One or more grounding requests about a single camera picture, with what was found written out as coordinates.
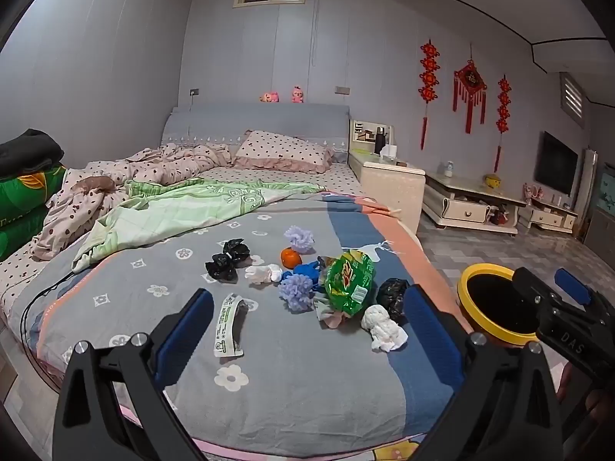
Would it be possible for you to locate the cream bedside cabinet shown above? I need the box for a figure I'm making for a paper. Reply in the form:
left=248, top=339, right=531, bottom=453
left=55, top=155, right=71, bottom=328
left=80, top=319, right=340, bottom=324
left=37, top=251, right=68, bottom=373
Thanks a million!
left=348, top=150, right=426, bottom=234

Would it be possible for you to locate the light green quilt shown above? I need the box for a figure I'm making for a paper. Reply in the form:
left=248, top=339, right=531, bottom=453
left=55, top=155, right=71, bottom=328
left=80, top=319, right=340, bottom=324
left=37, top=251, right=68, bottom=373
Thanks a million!
left=72, top=179, right=327, bottom=272

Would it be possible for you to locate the pink paper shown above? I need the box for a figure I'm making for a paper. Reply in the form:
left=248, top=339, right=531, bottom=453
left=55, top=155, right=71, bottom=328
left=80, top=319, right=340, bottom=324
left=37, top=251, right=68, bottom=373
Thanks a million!
left=314, top=293, right=354, bottom=330

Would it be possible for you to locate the black television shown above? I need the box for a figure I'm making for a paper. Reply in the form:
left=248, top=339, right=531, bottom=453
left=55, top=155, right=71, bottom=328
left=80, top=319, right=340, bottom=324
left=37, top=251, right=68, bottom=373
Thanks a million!
left=535, top=131, right=578, bottom=197

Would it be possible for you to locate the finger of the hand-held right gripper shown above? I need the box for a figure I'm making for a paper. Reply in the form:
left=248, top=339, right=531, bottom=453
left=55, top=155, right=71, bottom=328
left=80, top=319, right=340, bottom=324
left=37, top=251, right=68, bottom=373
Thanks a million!
left=513, top=266, right=615, bottom=382
left=555, top=268, right=615, bottom=339

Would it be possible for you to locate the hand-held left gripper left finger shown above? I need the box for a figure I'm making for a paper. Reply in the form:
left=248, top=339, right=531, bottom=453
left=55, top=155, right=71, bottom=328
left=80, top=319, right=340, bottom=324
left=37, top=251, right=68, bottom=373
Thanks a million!
left=52, top=289, right=215, bottom=461

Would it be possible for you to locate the white standing air conditioner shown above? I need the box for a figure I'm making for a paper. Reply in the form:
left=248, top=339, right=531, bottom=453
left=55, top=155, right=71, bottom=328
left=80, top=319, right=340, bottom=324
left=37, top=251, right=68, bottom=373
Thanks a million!
left=574, top=149, right=599, bottom=243

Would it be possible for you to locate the dotted bed sheet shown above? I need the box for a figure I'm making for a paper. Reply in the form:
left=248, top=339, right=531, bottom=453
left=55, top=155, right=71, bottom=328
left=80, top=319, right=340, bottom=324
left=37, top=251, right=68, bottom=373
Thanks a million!
left=0, top=161, right=362, bottom=310

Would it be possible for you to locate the large white tissue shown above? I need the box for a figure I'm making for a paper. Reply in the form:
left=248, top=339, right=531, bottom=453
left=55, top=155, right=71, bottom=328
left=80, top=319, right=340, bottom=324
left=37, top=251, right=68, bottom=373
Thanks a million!
left=360, top=304, right=409, bottom=352

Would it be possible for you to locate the fish tank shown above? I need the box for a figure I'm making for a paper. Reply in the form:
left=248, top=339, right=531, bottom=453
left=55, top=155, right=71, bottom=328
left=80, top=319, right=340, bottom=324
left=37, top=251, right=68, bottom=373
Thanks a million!
left=593, top=163, right=615, bottom=212

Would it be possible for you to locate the person's right hand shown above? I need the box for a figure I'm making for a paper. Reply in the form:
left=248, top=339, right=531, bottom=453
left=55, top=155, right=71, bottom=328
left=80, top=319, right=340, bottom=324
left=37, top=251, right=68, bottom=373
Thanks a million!
left=556, top=361, right=611, bottom=426

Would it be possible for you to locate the small cream side cabinet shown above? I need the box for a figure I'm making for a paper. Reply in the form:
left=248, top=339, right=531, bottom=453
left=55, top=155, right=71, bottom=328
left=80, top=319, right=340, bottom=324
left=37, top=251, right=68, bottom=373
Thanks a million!
left=519, top=199, right=578, bottom=234

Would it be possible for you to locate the brown fuzzy cloth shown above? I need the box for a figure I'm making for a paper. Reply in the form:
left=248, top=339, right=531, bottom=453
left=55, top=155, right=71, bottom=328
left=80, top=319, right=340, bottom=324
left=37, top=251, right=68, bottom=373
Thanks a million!
left=72, top=175, right=116, bottom=193

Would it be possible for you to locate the red diamond tassel decoration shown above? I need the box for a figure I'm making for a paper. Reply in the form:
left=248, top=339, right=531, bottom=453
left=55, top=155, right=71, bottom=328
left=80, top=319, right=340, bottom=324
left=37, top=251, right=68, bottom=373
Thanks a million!
left=453, top=60, right=487, bottom=134

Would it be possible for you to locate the cream bedside shelf unit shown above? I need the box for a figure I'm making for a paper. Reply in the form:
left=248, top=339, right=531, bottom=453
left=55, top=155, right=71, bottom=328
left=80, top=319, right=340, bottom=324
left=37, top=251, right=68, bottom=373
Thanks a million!
left=350, top=119, right=395, bottom=154

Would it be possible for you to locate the white printed wrapper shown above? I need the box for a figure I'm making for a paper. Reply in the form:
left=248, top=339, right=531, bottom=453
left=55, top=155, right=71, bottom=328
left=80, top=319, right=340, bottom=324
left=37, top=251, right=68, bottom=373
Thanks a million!
left=214, top=293, right=248, bottom=358

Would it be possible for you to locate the grey tank cabinet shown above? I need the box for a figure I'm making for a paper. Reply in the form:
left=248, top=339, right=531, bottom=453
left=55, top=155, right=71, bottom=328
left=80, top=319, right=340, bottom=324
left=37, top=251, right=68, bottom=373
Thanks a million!
left=583, top=206, right=615, bottom=255

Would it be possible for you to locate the black folded cloth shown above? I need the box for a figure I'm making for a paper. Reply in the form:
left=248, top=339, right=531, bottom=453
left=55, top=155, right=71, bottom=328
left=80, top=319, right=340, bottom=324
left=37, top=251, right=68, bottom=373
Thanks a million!
left=0, top=129, right=65, bottom=178

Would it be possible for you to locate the louvred vent window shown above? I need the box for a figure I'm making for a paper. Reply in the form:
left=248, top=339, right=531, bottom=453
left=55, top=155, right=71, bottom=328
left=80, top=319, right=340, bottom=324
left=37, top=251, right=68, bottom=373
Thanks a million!
left=560, top=72, right=586, bottom=128

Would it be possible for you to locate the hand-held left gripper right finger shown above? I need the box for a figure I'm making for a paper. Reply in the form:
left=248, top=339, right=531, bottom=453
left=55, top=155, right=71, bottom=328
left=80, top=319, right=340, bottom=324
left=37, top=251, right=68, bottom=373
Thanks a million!
left=384, top=284, right=564, bottom=461

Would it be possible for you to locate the black plastic bag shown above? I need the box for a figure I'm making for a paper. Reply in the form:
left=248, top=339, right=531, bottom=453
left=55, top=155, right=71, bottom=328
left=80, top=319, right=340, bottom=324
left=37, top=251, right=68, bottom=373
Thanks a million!
left=376, top=277, right=411, bottom=325
left=205, top=239, right=251, bottom=283

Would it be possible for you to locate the pink dotted pillow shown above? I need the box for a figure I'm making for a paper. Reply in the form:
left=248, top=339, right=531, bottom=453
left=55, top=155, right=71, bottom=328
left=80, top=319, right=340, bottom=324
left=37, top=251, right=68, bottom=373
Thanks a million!
left=234, top=129, right=336, bottom=174

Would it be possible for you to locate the yellow trash bin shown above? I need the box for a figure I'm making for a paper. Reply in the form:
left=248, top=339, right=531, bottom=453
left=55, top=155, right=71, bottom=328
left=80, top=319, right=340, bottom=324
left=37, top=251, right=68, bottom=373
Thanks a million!
left=456, top=264, right=544, bottom=345

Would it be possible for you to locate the pink dotted duvet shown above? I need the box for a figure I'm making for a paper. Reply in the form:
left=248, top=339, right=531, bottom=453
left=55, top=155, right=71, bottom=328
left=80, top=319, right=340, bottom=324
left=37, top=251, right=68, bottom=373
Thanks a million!
left=31, top=143, right=234, bottom=262

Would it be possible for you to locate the green snack bag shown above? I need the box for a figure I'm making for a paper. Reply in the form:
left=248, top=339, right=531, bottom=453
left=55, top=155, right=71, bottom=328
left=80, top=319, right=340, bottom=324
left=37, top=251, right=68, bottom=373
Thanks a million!
left=324, top=248, right=378, bottom=318

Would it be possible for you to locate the cream television stand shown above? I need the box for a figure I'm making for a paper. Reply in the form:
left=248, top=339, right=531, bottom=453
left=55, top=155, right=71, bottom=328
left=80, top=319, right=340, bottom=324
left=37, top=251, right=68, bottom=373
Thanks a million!
left=423, top=171, right=527, bottom=236

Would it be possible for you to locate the grey upholstered headboard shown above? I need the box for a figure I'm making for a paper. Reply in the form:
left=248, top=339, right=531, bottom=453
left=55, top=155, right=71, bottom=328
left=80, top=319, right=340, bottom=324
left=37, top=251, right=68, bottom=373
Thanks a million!
left=161, top=102, right=351, bottom=164

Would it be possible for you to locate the purple pompom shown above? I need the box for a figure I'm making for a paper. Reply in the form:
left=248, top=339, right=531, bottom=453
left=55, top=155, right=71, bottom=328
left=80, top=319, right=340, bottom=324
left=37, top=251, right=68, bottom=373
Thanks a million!
left=283, top=225, right=315, bottom=254
left=279, top=273, right=320, bottom=315

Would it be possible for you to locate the grey blue orange printed blanket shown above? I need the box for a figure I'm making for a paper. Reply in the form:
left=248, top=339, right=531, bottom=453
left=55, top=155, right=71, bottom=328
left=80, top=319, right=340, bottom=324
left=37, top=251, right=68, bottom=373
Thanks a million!
left=22, top=191, right=474, bottom=461

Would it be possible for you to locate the small white tissue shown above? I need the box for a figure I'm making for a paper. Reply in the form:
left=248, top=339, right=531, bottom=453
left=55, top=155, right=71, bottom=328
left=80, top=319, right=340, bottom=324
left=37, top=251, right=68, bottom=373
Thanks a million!
left=244, top=263, right=283, bottom=286

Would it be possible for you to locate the green patterned cushion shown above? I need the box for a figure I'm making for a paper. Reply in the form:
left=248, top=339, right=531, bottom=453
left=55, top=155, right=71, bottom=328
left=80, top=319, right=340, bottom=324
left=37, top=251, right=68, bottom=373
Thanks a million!
left=0, top=163, right=68, bottom=257

